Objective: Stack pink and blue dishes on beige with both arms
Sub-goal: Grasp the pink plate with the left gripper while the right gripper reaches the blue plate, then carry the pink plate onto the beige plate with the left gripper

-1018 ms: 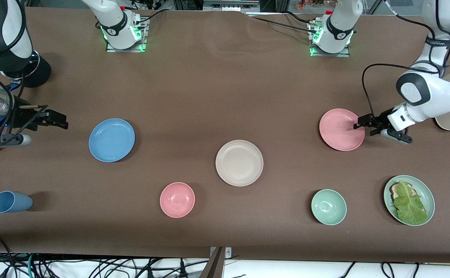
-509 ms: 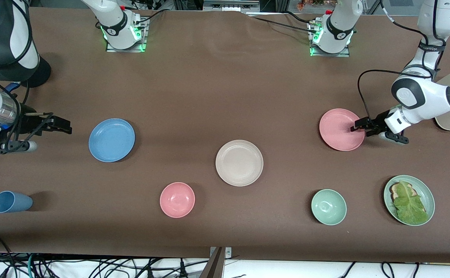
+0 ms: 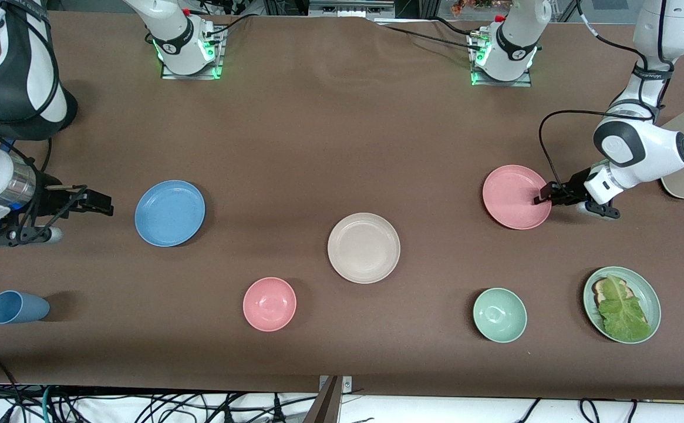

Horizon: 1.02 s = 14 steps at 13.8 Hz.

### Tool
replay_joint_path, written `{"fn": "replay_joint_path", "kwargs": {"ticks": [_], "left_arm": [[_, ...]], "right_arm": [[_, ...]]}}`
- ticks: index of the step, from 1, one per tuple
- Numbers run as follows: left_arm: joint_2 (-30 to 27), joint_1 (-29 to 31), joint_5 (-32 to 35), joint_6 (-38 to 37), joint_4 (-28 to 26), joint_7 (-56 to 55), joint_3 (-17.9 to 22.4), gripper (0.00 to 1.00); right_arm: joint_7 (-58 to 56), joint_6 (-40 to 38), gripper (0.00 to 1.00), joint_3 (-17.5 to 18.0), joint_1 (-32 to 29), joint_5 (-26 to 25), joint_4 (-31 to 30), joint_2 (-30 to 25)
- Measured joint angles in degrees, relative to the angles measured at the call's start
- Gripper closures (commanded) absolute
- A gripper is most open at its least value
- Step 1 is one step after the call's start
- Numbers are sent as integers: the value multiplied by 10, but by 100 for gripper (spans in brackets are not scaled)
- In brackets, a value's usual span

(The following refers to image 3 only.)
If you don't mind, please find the blue plate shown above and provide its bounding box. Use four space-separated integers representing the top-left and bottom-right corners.
134 180 207 247

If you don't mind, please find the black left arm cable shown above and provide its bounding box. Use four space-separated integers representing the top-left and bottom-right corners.
538 0 674 189

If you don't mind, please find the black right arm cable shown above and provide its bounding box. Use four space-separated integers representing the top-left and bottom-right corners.
0 0 63 241

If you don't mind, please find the green plate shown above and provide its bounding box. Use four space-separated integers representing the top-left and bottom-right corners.
582 266 662 344

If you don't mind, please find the beige plate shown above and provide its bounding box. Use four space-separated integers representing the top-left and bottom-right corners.
327 212 402 284

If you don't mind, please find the brown diagonal bar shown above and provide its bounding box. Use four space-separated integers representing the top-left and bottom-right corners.
304 375 342 423

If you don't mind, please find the pink plate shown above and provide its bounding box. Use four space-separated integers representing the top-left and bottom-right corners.
483 164 553 230

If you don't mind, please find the bread slice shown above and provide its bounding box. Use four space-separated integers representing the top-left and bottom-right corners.
591 278 633 309

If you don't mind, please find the small green bowl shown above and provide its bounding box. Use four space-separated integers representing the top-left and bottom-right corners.
473 287 528 343

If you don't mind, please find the black base cable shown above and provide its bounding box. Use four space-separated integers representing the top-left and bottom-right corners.
377 23 479 52
201 14 260 46
433 15 483 39

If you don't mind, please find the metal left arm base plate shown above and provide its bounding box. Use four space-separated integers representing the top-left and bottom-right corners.
470 34 534 88

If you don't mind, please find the blue cup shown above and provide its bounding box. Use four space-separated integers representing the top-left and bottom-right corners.
0 290 50 325

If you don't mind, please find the silver aluminium frame rail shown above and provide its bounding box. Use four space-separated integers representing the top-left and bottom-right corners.
308 0 399 19

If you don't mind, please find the green lettuce leaf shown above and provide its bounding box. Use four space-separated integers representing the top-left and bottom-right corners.
597 274 652 343

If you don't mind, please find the small pink bowl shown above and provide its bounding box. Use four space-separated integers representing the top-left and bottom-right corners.
242 277 297 333

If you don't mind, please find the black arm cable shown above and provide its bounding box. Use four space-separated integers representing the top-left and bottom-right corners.
538 0 674 189
0 0 63 241

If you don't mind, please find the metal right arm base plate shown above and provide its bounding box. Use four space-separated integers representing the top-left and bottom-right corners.
160 26 225 80

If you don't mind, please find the metal table edge bracket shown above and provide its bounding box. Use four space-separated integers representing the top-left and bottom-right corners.
318 375 353 394

